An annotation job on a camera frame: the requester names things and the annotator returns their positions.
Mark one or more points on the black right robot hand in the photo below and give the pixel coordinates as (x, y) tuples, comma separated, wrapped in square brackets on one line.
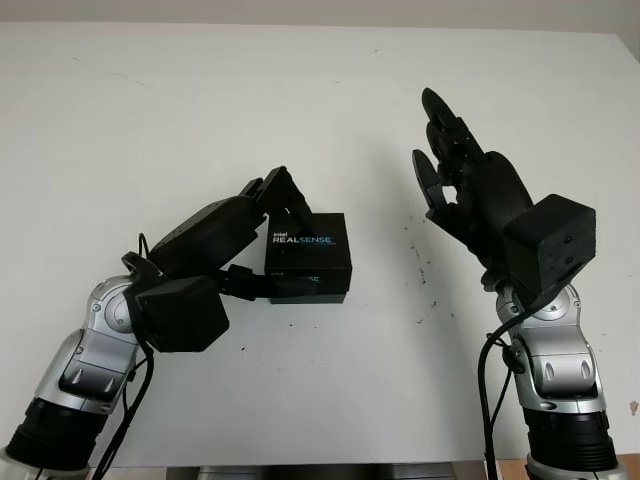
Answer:
[(495, 200)]

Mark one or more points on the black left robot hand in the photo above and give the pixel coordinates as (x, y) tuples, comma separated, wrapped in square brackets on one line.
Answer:
[(210, 235)]

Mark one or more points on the black RealSense box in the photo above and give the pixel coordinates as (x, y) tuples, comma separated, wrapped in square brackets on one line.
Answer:
[(310, 260)]

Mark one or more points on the dark grey metal bar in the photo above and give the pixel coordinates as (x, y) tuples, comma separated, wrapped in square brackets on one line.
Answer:
[(300, 474)]

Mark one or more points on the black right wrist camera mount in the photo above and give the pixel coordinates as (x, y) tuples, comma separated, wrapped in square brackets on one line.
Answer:
[(550, 245)]

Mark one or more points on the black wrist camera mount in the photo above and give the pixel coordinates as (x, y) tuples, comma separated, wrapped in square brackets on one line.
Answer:
[(180, 315), (550, 245)]

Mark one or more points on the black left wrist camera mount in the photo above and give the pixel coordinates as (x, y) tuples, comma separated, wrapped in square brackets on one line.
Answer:
[(180, 315)]

